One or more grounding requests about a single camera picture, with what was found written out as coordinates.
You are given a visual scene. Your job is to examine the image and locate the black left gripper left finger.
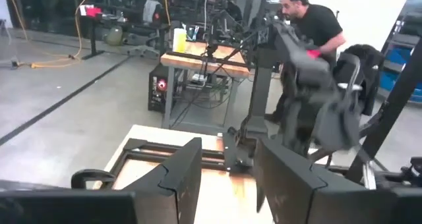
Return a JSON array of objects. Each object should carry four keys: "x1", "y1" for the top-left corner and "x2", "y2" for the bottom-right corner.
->
[{"x1": 123, "y1": 137, "x2": 202, "y2": 224}]

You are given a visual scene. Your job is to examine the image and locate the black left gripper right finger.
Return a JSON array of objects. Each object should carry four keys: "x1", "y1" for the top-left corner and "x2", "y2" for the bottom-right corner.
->
[{"x1": 253, "y1": 137, "x2": 396, "y2": 224}]

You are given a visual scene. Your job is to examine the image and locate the black office chair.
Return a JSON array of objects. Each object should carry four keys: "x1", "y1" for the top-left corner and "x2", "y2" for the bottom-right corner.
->
[{"x1": 331, "y1": 43, "x2": 385, "y2": 117}]

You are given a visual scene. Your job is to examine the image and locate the shelf with blue bins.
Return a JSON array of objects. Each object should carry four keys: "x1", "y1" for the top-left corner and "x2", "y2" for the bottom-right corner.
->
[{"x1": 378, "y1": 16, "x2": 422, "y2": 103}]

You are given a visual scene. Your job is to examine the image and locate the black computer tower red light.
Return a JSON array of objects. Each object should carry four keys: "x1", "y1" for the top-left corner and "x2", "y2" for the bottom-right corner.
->
[{"x1": 147, "y1": 63, "x2": 173, "y2": 114}]

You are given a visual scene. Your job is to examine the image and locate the person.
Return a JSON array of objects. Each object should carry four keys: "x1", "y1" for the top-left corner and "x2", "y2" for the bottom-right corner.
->
[{"x1": 263, "y1": 0, "x2": 347, "y2": 125}]

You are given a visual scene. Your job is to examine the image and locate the wooden-top background workbench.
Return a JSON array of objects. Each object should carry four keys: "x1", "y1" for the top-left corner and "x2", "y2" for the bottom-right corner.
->
[{"x1": 160, "y1": 40, "x2": 252, "y2": 130}]

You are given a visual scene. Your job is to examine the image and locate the yellow container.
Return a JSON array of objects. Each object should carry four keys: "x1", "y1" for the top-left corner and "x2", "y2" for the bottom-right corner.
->
[{"x1": 172, "y1": 28, "x2": 188, "y2": 53}]

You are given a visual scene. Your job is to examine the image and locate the olive round tank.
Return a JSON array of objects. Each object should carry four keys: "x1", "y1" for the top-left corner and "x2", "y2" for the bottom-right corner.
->
[{"x1": 104, "y1": 25, "x2": 125, "y2": 47}]

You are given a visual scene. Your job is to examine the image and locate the grey draped cloth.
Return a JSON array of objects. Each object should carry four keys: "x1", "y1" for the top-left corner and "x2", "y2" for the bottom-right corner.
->
[{"x1": 142, "y1": 0, "x2": 163, "y2": 24}]

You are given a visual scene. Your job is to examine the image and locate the red white box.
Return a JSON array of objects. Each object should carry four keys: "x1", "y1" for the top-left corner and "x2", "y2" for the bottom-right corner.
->
[{"x1": 78, "y1": 5, "x2": 103, "y2": 19}]

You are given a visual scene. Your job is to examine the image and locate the black gantry post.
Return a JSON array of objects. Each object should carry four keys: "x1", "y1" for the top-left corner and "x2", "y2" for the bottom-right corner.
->
[{"x1": 346, "y1": 38, "x2": 422, "y2": 185}]

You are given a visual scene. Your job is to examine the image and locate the black arched bracket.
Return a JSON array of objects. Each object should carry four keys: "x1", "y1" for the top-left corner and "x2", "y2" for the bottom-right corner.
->
[{"x1": 71, "y1": 169, "x2": 117, "y2": 190}]

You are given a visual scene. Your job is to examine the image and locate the black pedestal stand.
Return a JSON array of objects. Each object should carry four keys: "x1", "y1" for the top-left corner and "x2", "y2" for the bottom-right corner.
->
[{"x1": 81, "y1": 16, "x2": 107, "y2": 61}]

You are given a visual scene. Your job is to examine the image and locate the orange floor cable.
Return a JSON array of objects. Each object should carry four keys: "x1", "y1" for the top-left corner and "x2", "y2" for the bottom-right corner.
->
[{"x1": 6, "y1": 0, "x2": 95, "y2": 70}]

